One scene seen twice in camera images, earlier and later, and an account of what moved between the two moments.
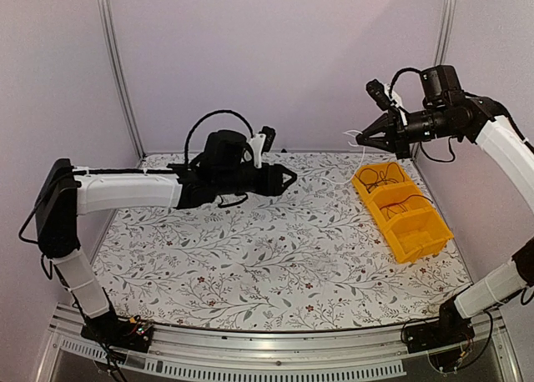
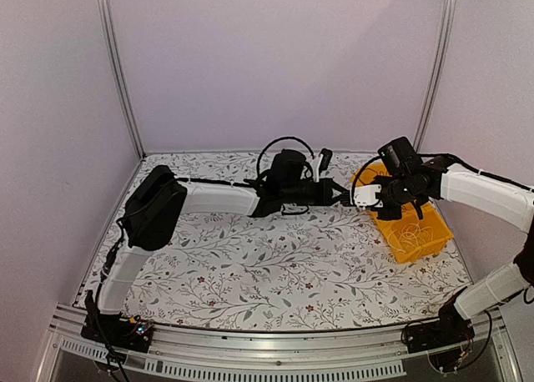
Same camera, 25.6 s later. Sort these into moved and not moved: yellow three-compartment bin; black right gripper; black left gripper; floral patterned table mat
Moved: black left gripper; black right gripper
Not moved: floral patterned table mat; yellow three-compartment bin
